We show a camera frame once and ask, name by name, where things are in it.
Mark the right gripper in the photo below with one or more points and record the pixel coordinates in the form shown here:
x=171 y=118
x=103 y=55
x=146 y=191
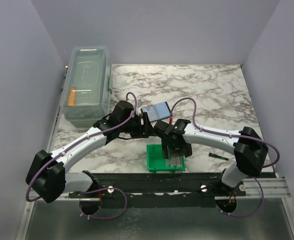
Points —
x=185 y=150

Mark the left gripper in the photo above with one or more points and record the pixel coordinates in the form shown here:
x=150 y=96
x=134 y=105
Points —
x=144 y=131

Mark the green plastic bin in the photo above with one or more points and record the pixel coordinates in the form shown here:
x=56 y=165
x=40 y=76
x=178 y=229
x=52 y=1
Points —
x=156 y=163

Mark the black leather card holder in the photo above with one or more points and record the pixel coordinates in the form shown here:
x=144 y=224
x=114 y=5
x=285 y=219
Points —
x=162 y=110

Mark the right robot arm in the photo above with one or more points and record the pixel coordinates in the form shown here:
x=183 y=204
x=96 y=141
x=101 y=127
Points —
x=249 y=150

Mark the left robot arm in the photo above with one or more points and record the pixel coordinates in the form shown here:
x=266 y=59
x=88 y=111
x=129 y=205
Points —
x=47 y=174

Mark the stack of silver cards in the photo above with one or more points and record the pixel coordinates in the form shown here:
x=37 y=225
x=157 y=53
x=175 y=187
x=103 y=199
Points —
x=174 y=161

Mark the black green screwdriver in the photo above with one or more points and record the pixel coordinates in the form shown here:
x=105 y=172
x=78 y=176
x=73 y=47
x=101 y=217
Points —
x=213 y=155

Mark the clear plastic storage box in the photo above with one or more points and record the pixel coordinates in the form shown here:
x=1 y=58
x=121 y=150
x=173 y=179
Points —
x=89 y=72

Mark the orange tool in box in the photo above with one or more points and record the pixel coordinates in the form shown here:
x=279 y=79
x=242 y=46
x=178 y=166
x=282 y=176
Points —
x=71 y=98

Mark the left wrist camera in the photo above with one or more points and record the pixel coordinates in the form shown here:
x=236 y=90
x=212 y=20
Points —
x=139 y=103

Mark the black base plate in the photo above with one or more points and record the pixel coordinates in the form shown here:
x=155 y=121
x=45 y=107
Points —
x=163 y=190

